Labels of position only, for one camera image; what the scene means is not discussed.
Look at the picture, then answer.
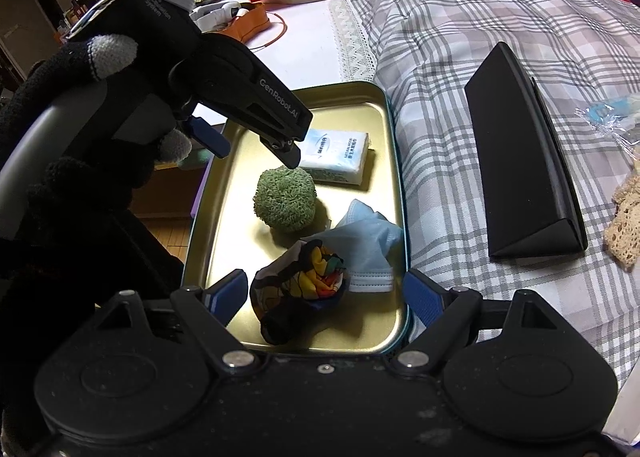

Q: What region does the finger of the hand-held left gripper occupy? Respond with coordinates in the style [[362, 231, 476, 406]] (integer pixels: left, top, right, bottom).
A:
[[187, 117, 228, 158], [260, 130, 307, 169]]

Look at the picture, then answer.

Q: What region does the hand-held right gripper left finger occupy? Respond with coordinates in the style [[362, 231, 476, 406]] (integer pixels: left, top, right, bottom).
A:
[[85, 269, 261, 374]]

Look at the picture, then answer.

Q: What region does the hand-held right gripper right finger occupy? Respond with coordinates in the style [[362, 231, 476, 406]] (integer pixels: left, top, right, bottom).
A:
[[390, 268, 563, 370]]

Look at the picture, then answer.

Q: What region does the green scrubber ball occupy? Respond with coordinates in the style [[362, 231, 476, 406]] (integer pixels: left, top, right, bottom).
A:
[[252, 166, 319, 233]]

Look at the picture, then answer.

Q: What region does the white tissue pack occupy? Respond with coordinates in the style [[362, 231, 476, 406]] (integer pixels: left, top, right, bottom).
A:
[[295, 127, 376, 186]]

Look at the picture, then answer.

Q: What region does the colourful patterned sock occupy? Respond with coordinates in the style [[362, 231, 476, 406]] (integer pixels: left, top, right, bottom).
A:
[[249, 239, 348, 345]]

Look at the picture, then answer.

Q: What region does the gold tin tray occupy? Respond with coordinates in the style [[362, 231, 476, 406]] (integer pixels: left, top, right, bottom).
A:
[[181, 81, 412, 355]]

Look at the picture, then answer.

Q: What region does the blue face mask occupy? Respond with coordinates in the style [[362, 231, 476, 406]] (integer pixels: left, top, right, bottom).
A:
[[305, 198, 405, 294]]

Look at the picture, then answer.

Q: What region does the person's left hand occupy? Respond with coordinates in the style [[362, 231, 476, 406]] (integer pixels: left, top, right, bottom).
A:
[[0, 34, 193, 238]]

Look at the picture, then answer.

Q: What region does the orange leather desk tray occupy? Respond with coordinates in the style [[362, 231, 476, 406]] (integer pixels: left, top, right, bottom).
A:
[[192, 0, 273, 43]]

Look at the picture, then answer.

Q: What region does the white lace-edged tablecloth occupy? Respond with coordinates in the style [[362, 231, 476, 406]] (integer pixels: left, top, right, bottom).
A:
[[250, 0, 381, 88]]

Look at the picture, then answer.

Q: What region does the black triangular glasses case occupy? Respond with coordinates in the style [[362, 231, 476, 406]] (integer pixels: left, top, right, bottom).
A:
[[464, 42, 589, 263]]

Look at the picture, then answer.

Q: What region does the beige lace doily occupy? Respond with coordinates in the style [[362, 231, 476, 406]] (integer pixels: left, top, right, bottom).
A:
[[602, 177, 640, 270]]

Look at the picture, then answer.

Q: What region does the grey plaid blanket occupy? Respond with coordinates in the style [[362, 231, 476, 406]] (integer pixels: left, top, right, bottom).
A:
[[330, 0, 640, 438]]

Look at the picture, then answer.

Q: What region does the clear plastic bag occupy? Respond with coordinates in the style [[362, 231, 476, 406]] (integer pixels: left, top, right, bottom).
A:
[[575, 92, 640, 148]]

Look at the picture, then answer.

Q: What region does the thin cable loop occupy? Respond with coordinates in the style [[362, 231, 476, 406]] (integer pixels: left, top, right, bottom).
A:
[[247, 7, 288, 50]]

